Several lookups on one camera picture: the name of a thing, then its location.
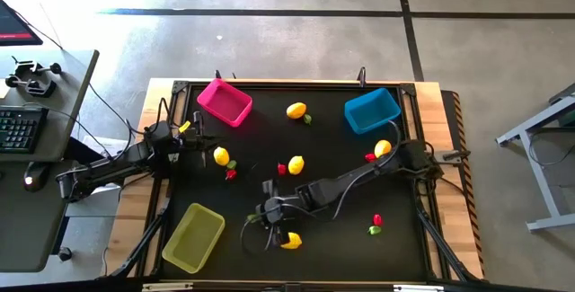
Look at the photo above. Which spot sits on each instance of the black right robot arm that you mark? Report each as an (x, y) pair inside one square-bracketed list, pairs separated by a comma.
[(332, 188)]

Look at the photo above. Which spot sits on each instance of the grey metal table frame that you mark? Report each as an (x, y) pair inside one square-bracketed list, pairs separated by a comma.
[(545, 184)]

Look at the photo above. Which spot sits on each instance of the wooden workbench table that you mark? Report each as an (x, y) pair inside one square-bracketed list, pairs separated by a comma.
[(130, 202)]

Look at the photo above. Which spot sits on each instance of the black backlit keyboard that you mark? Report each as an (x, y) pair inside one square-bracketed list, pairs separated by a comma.
[(20, 129)]

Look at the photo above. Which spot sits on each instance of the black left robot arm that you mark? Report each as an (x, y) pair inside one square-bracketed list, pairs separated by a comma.
[(99, 173)]

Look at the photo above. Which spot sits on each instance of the black diagonal frame strut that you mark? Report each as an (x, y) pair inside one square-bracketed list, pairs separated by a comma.
[(148, 238), (438, 242)]

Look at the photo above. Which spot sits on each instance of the red pepper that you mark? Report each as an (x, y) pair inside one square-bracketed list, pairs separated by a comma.
[(281, 169), (377, 220), (231, 174), (370, 157)]

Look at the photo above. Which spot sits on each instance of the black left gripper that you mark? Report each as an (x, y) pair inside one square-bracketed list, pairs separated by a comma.
[(191, 137)]

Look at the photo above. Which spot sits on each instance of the black computer mouse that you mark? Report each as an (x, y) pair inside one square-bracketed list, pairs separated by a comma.
[(36, 176)]

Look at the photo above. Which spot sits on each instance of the yellow tag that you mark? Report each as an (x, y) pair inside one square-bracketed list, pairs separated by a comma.
[(184, 126)]

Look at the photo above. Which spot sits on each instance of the pink plastic basket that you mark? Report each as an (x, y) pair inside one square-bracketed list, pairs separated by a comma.
[(224, 103)]

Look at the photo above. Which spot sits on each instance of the blue plastic basket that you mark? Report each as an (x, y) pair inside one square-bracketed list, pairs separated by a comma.
[(370, 112)]

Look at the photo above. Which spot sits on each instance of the black computer monitor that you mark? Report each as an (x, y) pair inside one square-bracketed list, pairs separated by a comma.
[(13, 27)]

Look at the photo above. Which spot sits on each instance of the silver metal bracket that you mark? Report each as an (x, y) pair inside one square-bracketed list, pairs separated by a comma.
[(418, 288), (166, 286)]

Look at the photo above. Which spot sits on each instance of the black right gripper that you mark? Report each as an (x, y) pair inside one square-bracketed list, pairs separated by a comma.
[(276, 206)]

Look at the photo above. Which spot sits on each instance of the hazard striped edge strip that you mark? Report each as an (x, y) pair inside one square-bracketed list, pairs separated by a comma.
[(471, 215)]

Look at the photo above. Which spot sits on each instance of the black metal clip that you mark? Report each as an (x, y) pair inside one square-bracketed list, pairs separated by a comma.
[(361, 78)]

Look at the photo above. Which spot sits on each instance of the yellow-green plastic basket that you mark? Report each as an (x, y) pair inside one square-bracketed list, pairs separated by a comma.
[(193, 238)]

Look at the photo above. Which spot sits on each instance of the black round knob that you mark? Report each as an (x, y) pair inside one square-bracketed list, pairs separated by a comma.
[(65, 254)]

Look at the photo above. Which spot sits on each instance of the yellow lemon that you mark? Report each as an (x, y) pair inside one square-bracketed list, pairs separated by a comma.
[(221, 156), (294, 241), (296, 110), (295, 165), (383, 148)]

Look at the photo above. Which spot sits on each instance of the grey desk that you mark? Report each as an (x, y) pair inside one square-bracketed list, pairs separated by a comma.
[(27, 220)]

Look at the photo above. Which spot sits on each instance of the white paper sheet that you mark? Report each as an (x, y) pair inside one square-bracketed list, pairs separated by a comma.
[(112, 144)]

